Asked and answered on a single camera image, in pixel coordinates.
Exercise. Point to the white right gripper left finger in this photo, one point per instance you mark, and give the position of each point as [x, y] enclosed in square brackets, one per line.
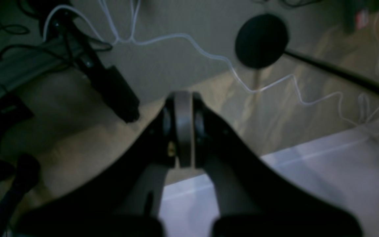
[183, 113]

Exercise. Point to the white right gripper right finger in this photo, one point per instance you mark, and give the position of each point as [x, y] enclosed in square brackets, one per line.
[253, 199]

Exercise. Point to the black round caster disc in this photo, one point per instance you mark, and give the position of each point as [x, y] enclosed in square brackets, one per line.
[261, 41]

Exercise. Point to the aluminium frame rail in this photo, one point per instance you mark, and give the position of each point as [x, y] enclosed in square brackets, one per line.
[23, 66]

